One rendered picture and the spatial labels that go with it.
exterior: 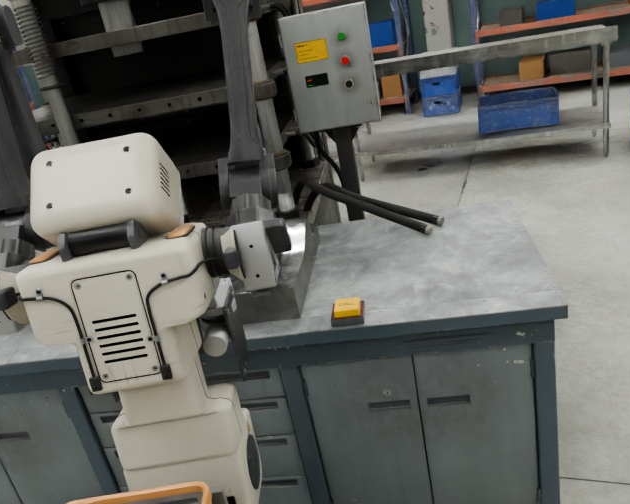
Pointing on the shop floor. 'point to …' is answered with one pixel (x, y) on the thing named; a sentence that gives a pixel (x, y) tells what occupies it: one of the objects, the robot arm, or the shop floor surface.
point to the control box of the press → (332, 81)
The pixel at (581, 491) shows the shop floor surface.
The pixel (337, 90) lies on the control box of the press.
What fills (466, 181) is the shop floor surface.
